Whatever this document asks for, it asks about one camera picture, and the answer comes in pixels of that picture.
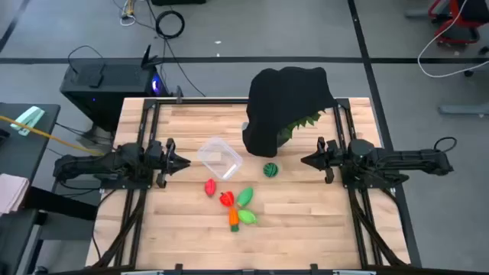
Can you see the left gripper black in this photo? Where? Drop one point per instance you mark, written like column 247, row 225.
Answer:
column 160, row 158

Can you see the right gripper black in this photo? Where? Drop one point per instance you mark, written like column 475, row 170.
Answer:
column 328, row 160

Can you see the red toy strawberry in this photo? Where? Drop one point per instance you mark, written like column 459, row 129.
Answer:
column 210, row 187

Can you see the red toy bell pepper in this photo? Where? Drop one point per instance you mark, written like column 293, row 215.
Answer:
column 227, row 199

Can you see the dark green toy vegetable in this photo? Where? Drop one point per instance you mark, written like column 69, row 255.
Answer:
column 245, row 197

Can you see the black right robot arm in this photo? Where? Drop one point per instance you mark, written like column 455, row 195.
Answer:
column 397, row 158

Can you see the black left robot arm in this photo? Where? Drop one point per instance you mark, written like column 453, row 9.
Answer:
column 99, row 162

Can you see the clear plastic tupperware container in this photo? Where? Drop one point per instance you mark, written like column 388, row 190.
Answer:
column 214, row 153

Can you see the green leafy plant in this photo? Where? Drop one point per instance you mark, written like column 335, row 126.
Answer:
column 302, row 123

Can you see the green striped toy watermelon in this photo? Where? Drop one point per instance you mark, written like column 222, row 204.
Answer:
column 270, row 170

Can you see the black cloth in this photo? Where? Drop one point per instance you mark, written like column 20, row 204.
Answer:
column 282, row 99

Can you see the orange toy carrot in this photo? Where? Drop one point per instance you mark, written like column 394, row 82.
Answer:
column 233, row 217

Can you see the light green toy vegetable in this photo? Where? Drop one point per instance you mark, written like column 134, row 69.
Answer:
column 247, row 217

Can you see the black computer tower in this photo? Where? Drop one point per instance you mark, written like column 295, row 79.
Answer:
column 114, row 91

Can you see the black wifi antenna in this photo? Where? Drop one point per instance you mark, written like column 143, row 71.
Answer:
column 147, row 59

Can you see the small black box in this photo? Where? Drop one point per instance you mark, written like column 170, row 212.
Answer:
column 96, row 76

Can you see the black side desk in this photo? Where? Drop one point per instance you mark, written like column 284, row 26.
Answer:
column 23, row 153

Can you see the mint green stapler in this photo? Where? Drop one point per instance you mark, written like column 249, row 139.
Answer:
column 27, row 120

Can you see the grey desk leg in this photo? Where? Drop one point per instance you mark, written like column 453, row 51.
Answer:
column 464, row 109

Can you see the pink cloth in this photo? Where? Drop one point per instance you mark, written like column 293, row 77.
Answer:
column 11, row 193

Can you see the red and black chair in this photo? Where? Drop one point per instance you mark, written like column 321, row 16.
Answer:
column 458, row 23

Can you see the black aluminium table frame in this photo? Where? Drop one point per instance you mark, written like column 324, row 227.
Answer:
column 206, row 101

